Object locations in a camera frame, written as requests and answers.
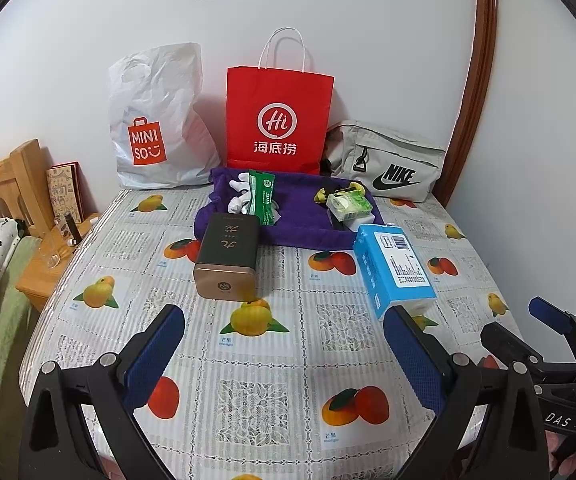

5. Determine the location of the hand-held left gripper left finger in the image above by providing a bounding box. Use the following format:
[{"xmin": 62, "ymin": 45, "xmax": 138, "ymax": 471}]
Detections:
[{"xmin": 18, "ymin": 304, "xmax": 186, "ymax": 480}]

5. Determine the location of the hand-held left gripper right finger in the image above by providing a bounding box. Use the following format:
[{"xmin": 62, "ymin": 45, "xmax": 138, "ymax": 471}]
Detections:
[{"xmin": 384, "ymin": 305, "xmax": 551, "ymax": 480}]

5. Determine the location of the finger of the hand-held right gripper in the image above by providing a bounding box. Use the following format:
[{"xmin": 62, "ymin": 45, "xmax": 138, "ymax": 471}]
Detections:
[
  {"xmin": 481, "ymin": 322, "xmax": 576, "ymax": 386},
  {"xmin": 528, "ymin": 296, "xmax": 576, "ymax": 361}
]

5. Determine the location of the small green tissue pack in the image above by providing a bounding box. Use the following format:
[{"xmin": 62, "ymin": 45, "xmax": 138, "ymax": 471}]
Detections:
[{"xmin": 325, "ymin": 191, "xmax": 373, "ymax": 223}]

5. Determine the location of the white glove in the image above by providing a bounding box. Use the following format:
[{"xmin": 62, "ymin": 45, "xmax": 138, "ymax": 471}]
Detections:
[
  {"xmin": 227, "ymin": 195, "xmax": 255, "ymax": 217},
  {"xmin": 228, "ymin": 171, "xmax": 255, "ymax": 196}
]

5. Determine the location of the yellow pouch bag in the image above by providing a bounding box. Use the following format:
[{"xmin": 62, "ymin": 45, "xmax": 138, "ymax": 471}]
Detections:
[{"xmin": 314, "ymin": 184, "xmax": 366, "ymax": 206}]

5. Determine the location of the green wet wipes packet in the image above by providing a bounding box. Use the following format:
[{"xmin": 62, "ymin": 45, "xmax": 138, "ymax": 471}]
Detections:
[{"xmin": 248, "ymin": 170, "xmax": 277, "ymax": 226}]

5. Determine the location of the person's right hand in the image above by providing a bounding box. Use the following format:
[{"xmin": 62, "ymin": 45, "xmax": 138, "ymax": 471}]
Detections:
[{"xmin": 550, "ymin": 435, "xmax": 576, "ymax": 480}]

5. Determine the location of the blue tissue pack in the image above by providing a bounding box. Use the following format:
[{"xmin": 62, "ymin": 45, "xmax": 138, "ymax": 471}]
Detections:
[{"xmin": 353, "ymin": 223, "xmax": 438, "ymax": 321}]

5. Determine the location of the dark tea box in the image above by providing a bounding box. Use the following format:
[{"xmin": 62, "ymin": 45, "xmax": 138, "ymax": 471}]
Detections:
[{"xmin": 192, "ymin": 211, "xmax": 260, "ymax": 303}]

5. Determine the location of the fruit print tablecloth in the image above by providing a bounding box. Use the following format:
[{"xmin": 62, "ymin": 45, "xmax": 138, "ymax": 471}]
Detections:
[{"xmin": 18, "ymin": 187, "xmax": 534, "ymax": 480}]

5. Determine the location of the wooden nightstand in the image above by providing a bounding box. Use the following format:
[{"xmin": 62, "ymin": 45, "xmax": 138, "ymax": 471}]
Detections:
[{"xmin": 15, "ymin": 211, "xmax": 100, "ymax": 313}]

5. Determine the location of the clear glass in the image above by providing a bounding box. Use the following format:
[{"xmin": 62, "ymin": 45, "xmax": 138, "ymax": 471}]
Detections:
[{"xmin": 40, "ymin": 242, "xmax": 64, "ymax": 268}]

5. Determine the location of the green bedsheet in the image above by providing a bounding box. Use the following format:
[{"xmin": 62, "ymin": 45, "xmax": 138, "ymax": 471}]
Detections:
[{"xmin": 0, "ymin": 235, "xmax": 44, "ymax": 441}]

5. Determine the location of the small dark bottle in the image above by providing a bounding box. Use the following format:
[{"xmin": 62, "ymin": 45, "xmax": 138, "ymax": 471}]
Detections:
[{"xmin": 63, "ymin": 213, "xmax": 80, "ymax": 247}]

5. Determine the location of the purple towel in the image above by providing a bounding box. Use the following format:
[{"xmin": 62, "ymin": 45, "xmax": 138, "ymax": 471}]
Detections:
[{"xmin": 193, "ymin": 166, "xmax": 386, "ymax": 250}]

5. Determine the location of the illustrated book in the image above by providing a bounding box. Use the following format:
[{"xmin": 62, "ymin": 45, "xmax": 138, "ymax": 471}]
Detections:
[{"xmin": 45, "ymin": 161, "xmax": 88, "ymax": 223}]

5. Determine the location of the grey waist bag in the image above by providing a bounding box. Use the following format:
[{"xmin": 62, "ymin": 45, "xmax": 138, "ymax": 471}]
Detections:
[{"xmin": 322, "ymin": 120, "xmax": 446, "ymax": 203}]

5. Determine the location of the wooden headboard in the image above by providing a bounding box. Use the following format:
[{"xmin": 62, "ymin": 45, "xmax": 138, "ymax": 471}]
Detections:
[{"xmin": 0, "ymin": 139, "xmax": 54, "ymax": 233}]

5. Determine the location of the white plastic shopping bag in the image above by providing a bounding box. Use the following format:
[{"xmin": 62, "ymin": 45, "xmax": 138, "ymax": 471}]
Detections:
[{"xmin": 108, "ymin": 42, "xmax": 221, "ymax": 191}]

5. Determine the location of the red paper bag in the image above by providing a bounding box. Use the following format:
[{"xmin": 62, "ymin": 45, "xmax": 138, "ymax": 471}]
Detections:
[{"xmin": 225, "ymin": 27, "xmax": 335, "ymax": 177}]

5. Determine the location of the brown wooden door frame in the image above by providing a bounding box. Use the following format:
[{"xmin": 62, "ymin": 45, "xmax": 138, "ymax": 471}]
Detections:
[{"xmin": 430, "ymin": 0, "xmax": 499, "ymax": 208}]

